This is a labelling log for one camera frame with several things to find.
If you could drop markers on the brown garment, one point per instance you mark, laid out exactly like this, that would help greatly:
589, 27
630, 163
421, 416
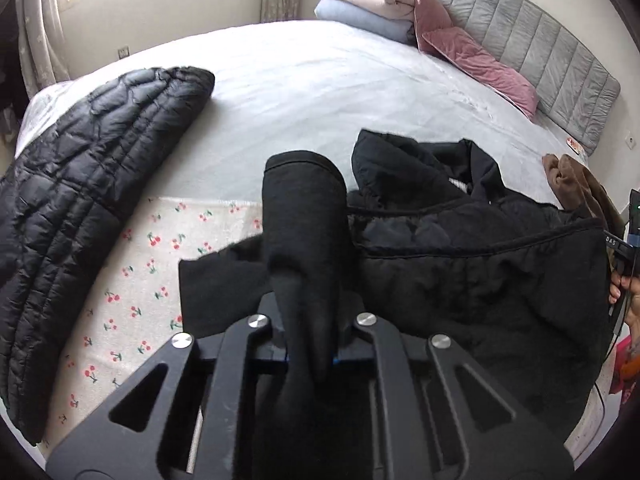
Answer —
575, 185

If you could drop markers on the black puffer jacket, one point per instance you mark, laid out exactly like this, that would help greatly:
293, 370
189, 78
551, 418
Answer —
75, 200

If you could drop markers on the white wall socket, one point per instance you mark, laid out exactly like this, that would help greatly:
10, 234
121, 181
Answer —
632, 139
123, 51

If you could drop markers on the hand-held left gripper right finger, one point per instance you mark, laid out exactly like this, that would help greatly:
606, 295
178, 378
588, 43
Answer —
372, 342

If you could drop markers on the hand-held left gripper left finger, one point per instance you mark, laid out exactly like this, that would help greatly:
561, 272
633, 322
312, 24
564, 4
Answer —
250, 342

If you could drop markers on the folded light blue blanket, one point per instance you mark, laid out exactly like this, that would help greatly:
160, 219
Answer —
360, 20

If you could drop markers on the person's right hand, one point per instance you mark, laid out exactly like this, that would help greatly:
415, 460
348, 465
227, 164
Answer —
631, 295

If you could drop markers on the cherry print bed sheet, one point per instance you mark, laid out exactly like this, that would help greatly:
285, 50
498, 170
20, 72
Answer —
145, 280

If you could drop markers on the grey bed blanket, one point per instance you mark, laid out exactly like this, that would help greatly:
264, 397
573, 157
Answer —
325, 90

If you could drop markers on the pink velvet pillow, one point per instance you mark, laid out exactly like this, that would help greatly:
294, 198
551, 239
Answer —
415, 5
480, 67

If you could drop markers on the black quilted jacket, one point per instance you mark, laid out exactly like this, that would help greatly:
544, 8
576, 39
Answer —
475, 270

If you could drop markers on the grey padded headboard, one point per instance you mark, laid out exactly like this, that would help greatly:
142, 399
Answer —
525, 35

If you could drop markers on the small red white packet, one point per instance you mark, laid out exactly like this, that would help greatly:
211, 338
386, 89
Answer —
576, 146

